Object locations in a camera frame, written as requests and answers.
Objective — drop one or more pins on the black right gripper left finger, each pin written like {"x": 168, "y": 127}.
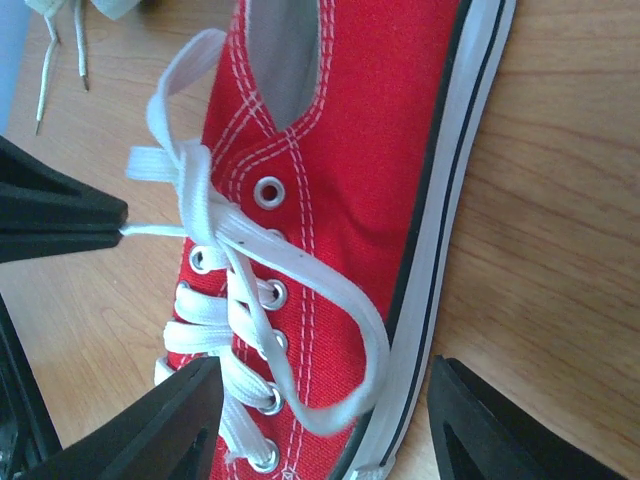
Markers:
{"x": 169, "y": 433}

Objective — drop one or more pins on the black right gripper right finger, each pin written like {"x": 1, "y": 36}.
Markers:
{"x": 478, "y": 433}

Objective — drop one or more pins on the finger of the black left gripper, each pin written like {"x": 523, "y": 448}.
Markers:
{"x": 25, "y": 246}
{"x": 37, "y": 198}

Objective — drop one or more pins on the white shoelace of red shoe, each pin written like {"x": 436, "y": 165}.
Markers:
{"x": 256, "y": 372}

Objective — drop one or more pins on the red canvas sneaker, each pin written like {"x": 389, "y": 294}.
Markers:
{"x": 345, "y": 128}

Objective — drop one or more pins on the black canvas sneaker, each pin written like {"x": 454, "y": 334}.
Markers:
{"x": 115, "y": 9}

